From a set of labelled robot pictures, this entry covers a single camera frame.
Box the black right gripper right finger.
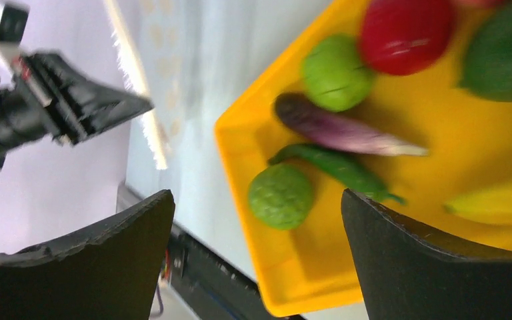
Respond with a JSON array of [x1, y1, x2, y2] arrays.
[[341, 189, 512, 319]]

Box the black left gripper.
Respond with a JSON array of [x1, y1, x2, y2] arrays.
[[0, 52, 153, 170]]

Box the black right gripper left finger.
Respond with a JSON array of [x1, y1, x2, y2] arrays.
[[0, 190, 175, 319]]

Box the green chili pepper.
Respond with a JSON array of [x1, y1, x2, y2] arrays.
[[267, 143, 407, 205]]

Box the bumpy green custard apple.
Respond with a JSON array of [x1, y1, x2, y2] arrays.
[[248, 163, 315, 230]]

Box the purple eggplant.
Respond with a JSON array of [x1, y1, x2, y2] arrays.
[[273, 92, 429, 157]]

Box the light green cabbage ball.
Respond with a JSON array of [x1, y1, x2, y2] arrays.
[[301, 33, 375, 113]]

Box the red apple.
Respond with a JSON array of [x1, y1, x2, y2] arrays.
[[358, 0, 456, 76]]

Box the clear zip top bag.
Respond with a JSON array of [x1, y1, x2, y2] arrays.
[[103, 1, 214, 171]]

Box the yellow banana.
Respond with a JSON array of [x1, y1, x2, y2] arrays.
[[443, 181, 512, 225]]

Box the yellow plastic tray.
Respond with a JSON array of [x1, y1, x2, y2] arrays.
[[215, 1, 512, 317]]

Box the dark green avocado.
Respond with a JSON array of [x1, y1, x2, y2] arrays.
[[459, 1, 512, 102]]

